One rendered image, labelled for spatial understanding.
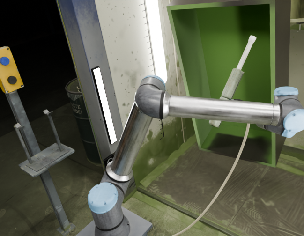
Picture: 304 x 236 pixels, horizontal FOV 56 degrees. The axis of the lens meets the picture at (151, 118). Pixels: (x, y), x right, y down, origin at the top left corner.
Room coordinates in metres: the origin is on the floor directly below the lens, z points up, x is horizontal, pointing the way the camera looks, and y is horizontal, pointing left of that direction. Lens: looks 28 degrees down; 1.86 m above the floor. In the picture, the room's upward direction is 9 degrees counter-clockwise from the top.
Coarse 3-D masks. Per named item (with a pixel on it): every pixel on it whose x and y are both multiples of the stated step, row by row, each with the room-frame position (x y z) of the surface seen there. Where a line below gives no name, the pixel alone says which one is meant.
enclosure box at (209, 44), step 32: (192, 0) 1.72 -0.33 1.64; (224, 0) 1.57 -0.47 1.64; (256, 0) 1.46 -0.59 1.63; (288, 0) 1.63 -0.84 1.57; (192, 32) 2.00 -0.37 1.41; (224, 32) 1.98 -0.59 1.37; (256, 32) 1.85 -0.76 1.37; (288, 32) 1.68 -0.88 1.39; (192, 64) 1.97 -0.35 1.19; (224, 64) 2.03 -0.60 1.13; (256, 64) 1.89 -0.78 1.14; (288, 64) 1.73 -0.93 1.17; (192, 96) 1.93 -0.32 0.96; (256, 96) 1.94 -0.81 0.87; (224, 128) 2.12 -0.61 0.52; (256, 128) 2.00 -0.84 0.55; (256, 160) 1.69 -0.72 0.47
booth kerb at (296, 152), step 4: (284, 144) 2.22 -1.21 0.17; (284, 148) 2.21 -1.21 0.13; (288, 148) 2.19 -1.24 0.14; (292, 148) 2.16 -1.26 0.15; (296, 148) 2.14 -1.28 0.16; (300, 148) 2.12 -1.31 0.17; (284, 152) 2.21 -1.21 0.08; (288, 152) 2.19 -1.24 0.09; (292, 152) 2.16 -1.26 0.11; (296, 152) 2.14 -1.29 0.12; (300, 152) 2.12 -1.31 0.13; (296, 156) 2.13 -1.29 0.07; (300, 156) 2.11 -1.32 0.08
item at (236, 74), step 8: (248, 40) 1.41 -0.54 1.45; (248, 48) 1.38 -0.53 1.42; (240, 64) 1.36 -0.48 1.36; (232, 72) 1.35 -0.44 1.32; (240, 72) 1.33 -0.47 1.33; (232, 80) 1.32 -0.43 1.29; (240, 80) 1.33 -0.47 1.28; (224, 88) 1.33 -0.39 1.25; (232, 88) 1.30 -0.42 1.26; (224, 96) 1.30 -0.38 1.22; (232, 96) 1.31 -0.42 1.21; (216, 120) 1.25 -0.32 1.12
